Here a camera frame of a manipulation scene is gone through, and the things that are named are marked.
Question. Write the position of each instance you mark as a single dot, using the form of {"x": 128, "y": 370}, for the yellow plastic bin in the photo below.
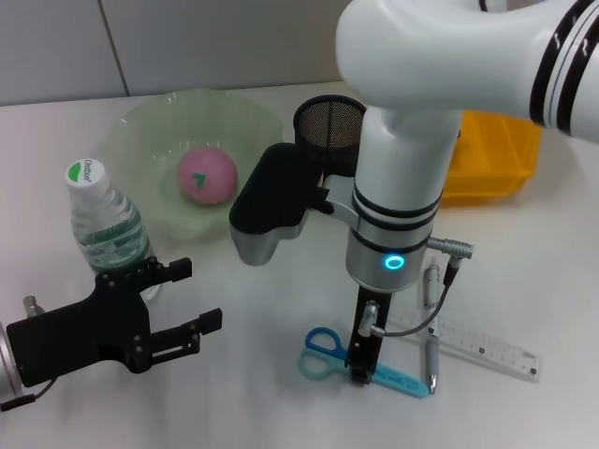
{"x": 496, "y": 159}

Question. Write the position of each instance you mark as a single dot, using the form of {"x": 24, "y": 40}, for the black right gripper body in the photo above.
{"x": 367, "y": 348}

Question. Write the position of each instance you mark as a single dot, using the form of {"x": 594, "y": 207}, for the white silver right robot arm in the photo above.
{"x": 421, "y": 93}

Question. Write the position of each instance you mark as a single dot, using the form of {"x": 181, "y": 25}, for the pink toy peach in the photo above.
{"x": 208, "y": 175}

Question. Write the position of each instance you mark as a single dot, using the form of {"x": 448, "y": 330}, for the green glass fruit plate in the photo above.
{"x": 140, "y": 140}

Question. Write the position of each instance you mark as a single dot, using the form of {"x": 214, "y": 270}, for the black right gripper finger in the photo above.
{"x": 361, "y": 376}

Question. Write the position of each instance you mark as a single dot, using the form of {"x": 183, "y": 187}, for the transparent plastic ruler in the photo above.
{"x": 496, "y": 348}

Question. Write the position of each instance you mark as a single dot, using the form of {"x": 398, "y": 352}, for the blue scissors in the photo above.
{"x": 323, "y": 341}

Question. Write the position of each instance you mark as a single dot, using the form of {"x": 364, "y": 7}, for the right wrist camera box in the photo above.
{"x": 276, "y": 196}

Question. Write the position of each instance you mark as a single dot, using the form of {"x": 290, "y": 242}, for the black mesh pen holder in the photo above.
{"x": 327, "y": 126}

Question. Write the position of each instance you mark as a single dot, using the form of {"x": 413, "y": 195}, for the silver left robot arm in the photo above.
{"x": 8, "y": 360}

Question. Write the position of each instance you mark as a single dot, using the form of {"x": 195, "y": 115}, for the clear water bottle green label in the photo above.
{"x": 110, "y": 229}

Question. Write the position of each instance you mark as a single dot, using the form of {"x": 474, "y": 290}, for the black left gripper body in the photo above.
{"x": 79, "y": 337}

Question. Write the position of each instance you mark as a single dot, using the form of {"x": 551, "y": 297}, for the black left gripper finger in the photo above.
{"x": 182, "y": 339}
{"x": 164, "y": 272}

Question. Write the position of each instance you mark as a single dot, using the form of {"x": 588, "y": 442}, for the silver pen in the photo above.
{"x": 433, "y": 360}

